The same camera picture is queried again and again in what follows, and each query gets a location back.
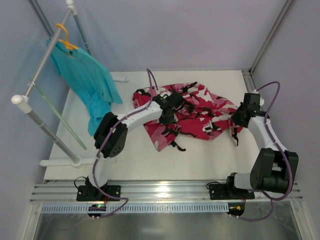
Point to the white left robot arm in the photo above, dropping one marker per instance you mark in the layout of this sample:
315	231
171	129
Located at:
111	134

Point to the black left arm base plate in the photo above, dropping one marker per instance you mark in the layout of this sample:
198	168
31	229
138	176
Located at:
92	194

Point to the orange plastic hanger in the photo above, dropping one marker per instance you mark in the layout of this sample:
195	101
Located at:
65	40

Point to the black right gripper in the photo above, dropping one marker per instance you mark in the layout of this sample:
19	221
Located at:
238	117

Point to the grey slotted cable duct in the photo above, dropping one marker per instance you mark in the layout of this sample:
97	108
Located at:
135	208

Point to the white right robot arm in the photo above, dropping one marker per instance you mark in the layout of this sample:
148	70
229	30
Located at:
275	167

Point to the pink camouflage trousers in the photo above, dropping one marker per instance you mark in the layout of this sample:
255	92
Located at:
203	115

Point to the clear green hanger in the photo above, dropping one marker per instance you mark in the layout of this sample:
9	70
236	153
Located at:
57	113

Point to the turquoise t-shirt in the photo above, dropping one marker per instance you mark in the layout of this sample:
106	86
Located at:
89	79

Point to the aluminium frame rail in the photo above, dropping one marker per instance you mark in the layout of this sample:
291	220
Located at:
145	191

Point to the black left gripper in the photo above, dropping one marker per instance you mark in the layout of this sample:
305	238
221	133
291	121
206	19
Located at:
178	100

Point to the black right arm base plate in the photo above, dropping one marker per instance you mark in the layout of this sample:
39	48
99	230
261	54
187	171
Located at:
222	191

